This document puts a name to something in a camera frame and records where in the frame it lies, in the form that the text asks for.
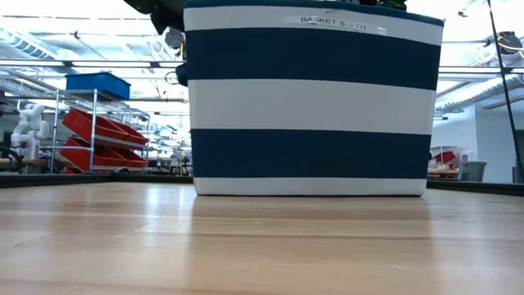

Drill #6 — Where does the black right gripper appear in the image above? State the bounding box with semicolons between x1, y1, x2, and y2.
355;0;409;11

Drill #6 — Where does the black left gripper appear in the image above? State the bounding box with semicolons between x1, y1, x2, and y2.
122;0;186;36

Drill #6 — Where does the navy white striped basket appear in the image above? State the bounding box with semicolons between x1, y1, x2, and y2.
174;0;445;197

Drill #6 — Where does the blue plastic bin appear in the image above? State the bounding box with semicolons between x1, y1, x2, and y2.
65;72;132;102

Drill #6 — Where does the small red object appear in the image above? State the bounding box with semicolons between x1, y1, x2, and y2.
433;150;458;165

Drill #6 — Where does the grey bin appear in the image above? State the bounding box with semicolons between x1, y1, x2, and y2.
458;161;488;184

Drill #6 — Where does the brown tube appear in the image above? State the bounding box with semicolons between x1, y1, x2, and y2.
0;157;51;168

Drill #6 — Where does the metal wire shelf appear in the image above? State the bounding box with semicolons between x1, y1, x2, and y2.
0;88;151;175

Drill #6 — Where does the black aluminium table frame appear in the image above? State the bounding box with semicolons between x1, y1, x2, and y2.
0;172;524;197

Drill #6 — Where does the thick black cable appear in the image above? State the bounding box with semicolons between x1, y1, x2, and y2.
0;146;25;170

